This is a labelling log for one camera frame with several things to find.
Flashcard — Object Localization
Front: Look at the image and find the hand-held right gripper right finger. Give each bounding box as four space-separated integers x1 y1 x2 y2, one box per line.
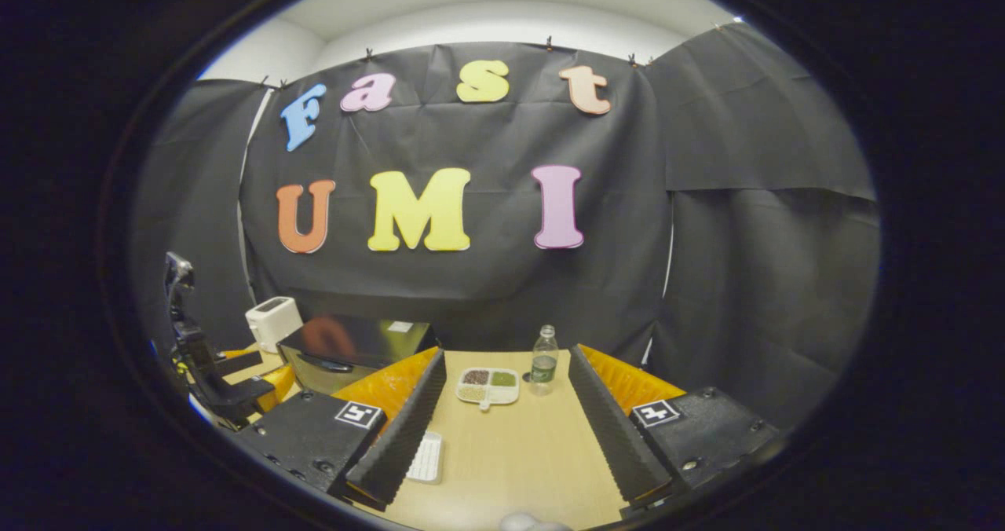
568 345 786 511

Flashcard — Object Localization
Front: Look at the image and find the white toaster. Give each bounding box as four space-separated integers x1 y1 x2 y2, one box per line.
245 296 304 354

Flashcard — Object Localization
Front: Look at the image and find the clear plastic water bottle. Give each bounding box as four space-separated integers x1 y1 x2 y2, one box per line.
530 325 561 397

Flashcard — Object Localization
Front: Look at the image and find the black backdrop cloth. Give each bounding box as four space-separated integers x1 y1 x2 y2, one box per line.
130 22 882 430

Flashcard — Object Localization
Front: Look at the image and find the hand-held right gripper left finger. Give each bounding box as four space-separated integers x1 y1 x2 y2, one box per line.
233 347 448 514

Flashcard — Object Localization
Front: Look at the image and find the white divided tray of beans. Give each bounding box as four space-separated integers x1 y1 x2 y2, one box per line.
455 367 521 412

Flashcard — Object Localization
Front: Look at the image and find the black electric oven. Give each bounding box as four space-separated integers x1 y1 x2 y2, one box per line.
276 315 441 396

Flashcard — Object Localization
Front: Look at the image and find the white rectangular plate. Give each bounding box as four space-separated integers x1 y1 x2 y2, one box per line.
405 430 445 485

